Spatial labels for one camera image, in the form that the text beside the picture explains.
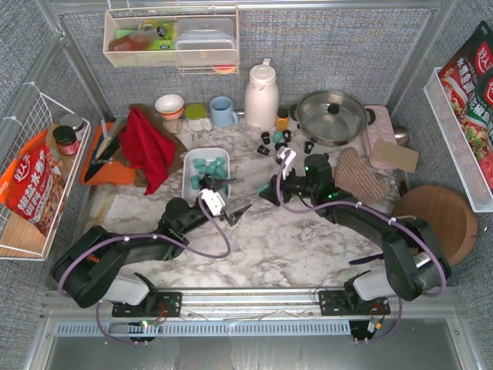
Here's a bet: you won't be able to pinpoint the pink striped cloth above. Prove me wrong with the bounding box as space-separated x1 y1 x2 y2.
334 148 387 205

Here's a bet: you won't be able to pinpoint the black coffee capsule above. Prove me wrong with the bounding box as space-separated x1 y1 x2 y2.
283 129 291 143
199 174 217 190
274 142 287 151
257 145 270 156
261 132 270 144

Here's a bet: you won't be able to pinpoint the white storage basket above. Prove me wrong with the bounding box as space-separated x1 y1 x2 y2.
182 147 230 204

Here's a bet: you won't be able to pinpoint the green capsule number three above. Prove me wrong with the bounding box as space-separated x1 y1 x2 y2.
215 166 227 179

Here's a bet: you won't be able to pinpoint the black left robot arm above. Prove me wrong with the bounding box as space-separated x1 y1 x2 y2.
51 197 251 308

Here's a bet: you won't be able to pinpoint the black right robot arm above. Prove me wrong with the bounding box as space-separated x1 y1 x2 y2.
260 147 451 305

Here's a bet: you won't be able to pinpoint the black capsule number four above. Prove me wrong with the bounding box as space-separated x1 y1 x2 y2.
304 141 314 154

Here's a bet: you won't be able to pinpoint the stainless steel pan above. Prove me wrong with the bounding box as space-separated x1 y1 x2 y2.
290 90 376 147

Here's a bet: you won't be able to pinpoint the brown sponge pad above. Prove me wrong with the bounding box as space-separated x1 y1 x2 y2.
371 139 419 173

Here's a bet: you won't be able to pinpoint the pink tray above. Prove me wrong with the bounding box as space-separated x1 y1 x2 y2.
362 105 397 170

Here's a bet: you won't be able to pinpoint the white thermos jug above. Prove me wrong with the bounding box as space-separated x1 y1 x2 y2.
244 59 279 131

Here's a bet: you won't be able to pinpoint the blue mug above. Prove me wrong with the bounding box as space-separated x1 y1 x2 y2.
210 96 239 128

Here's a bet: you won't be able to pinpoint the green lid cup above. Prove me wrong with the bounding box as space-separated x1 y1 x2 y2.
184 103 212 132

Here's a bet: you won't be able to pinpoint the red cloth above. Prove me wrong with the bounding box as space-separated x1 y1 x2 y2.
118 103 186 196

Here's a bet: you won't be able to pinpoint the orange tray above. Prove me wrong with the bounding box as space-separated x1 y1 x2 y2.
79 126 136 186

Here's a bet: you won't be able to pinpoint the white orange bowl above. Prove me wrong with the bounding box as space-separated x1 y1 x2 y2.
154 94 184 120

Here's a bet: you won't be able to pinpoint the round wooden cutting board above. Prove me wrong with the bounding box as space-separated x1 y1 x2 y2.
392 185 478 266

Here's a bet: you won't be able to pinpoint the clear plastic container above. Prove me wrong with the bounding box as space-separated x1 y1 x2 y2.
175 18 236 66

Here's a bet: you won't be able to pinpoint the red seasoning packets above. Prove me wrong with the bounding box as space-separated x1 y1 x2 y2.
438 21 492 187

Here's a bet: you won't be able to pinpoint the dark lid jar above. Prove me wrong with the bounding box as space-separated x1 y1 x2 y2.
52 126 79 156

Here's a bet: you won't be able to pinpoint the red snack bag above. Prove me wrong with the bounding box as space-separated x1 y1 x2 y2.
1 130 65 237

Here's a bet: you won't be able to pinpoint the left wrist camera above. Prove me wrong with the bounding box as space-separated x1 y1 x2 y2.
199 189 226 217

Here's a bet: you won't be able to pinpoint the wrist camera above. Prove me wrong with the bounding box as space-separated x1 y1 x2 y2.
199 189 226 217
276 146 297 167

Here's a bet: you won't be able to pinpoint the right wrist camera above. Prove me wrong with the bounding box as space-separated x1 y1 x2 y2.
276 146 297 167

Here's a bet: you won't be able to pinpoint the metal rail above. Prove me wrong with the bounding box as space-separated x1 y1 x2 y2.
39 287 468 321

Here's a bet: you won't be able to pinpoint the white wire basket right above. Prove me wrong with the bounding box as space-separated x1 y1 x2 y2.
423 67 492 213

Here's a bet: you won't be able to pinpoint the white wire basket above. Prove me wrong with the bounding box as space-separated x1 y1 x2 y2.
423 67 492 213
1 91 92 261

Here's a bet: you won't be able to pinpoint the white wall shelf basket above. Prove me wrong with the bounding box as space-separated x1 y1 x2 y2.
103 6 240 73

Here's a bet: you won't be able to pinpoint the white wire basket left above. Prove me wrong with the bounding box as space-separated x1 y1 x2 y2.
1 91 92 261

